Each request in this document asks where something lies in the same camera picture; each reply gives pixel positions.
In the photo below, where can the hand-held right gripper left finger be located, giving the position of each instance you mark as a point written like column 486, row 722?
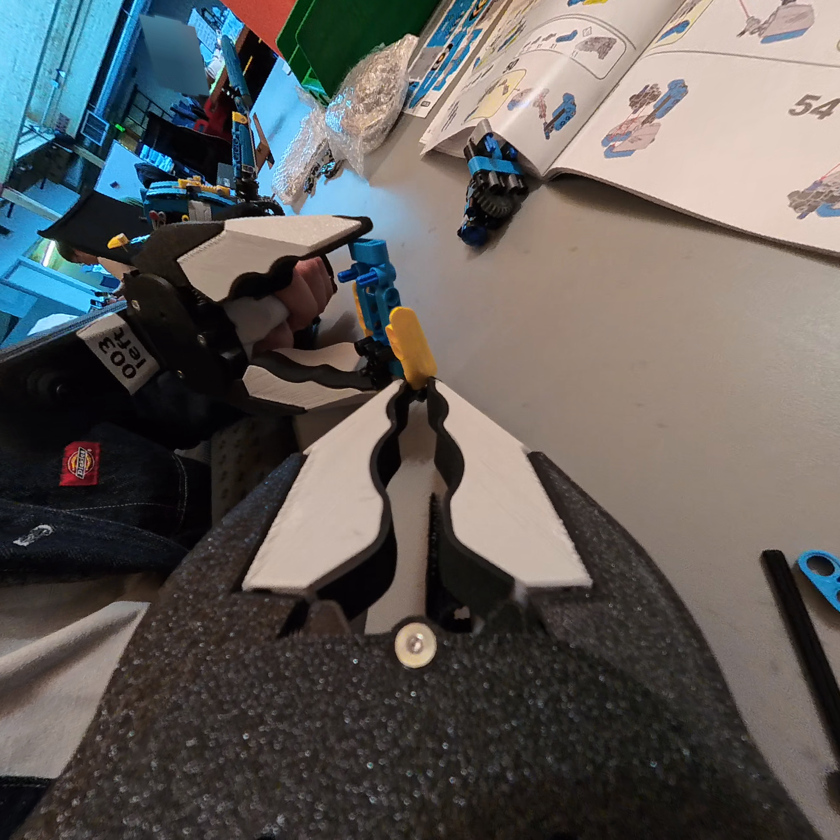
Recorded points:
column 315, row 512

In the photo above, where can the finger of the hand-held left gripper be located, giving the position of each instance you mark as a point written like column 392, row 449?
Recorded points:
column 295, row 387
column 275, row 243

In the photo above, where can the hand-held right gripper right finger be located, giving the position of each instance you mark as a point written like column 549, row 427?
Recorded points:
column 512, row 512

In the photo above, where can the yellow building piece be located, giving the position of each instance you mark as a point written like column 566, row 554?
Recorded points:
column 410, row 344
column 359, row 305

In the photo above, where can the blue-yellow brick assembly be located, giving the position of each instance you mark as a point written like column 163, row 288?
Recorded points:
column 377, row 275

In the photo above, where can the grey desk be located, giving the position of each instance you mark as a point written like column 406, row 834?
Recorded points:
column 623, row 394

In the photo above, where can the person's left hand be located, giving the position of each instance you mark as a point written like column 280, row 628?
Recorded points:
column 289, row 308

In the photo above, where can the black slanted board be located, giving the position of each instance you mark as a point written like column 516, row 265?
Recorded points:
column 92, row 220

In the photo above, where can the clear plastic bag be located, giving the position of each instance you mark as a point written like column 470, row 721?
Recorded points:
column 367, row 105

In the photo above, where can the green plastic bin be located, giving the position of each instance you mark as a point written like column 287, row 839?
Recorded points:
column 354, row 33

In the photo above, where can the blue tracked toy assembly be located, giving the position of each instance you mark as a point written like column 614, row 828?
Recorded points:
column 492, row 184

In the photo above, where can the orange plastic case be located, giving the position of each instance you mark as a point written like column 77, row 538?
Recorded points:
column 259, row 13

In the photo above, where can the blue robot sticker sheet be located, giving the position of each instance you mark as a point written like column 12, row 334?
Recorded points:
column 453, row 46

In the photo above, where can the person's white shirt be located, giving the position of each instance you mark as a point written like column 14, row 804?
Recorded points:
column 52, row 656

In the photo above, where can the pile of small building pieces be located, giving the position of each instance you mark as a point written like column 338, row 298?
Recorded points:
column 820, row 577

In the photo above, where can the open instruction booklet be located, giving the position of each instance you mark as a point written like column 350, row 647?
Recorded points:
column 689, row 98

